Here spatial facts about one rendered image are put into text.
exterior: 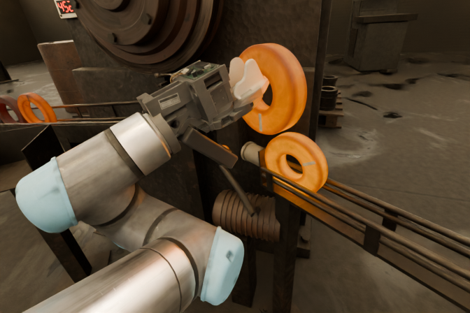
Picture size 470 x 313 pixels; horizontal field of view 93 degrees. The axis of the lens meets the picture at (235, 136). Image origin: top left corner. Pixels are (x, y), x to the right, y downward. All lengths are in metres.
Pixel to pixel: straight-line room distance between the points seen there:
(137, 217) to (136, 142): 0.10
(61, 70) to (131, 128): 3.34
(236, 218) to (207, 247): 0.43
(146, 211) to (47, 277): 1.22
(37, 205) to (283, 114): 0.32
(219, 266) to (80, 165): 0.18
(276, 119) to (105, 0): 0.51
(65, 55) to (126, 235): 3.30
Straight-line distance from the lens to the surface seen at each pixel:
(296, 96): 0.35
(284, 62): 0.35
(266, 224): 0.68
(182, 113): 0.31
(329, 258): 1.27
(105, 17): 0.73
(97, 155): 0.29
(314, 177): 0.52
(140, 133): 0.28
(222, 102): 0.33
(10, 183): 1.03
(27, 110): 1.44
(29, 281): 1.57
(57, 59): 3.60
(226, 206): 0.71
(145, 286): 0.23
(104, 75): 1.06
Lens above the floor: 1.02
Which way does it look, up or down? 28 degrees down
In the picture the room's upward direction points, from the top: 4 degrees counter-clockwise
